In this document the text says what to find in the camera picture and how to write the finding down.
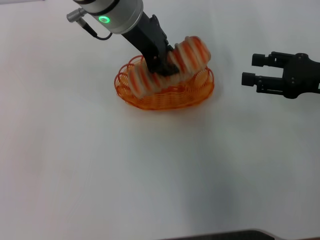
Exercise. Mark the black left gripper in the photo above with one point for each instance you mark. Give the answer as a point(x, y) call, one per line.
point(150, 40)

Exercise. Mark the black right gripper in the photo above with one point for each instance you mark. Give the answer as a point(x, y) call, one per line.
point(300, 75)

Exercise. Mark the orange striped bread loaf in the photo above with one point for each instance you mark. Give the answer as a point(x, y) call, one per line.
point(190, 55)

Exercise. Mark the orange woven plastic basket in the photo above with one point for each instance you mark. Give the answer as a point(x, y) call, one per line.
point(162, 101)

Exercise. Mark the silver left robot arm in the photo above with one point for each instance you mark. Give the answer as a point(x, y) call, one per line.
point(117, 15)

